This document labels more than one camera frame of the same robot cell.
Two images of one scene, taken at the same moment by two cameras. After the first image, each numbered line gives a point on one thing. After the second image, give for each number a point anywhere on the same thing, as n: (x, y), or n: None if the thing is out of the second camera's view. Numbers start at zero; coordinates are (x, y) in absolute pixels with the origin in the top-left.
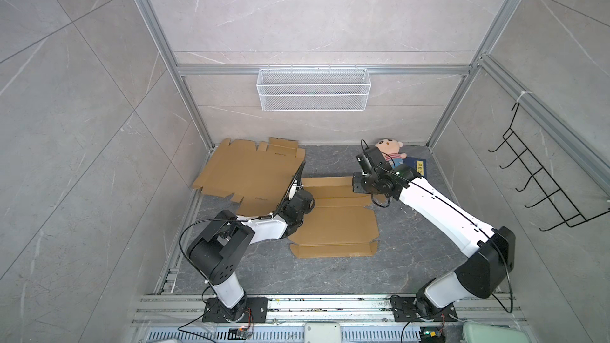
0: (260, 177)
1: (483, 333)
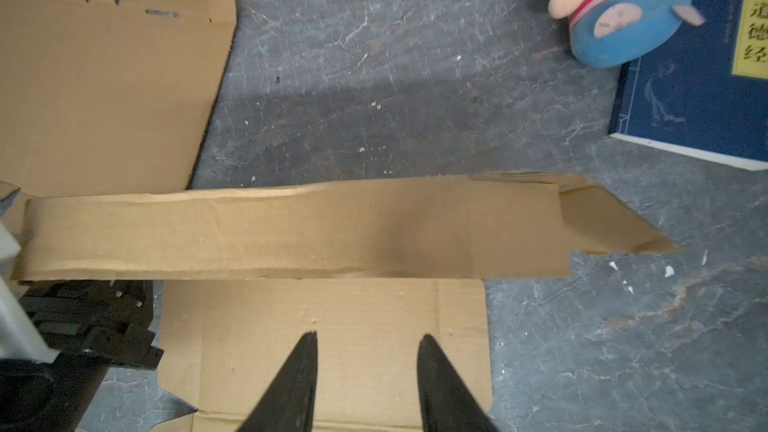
0: (103, 95)
1: None
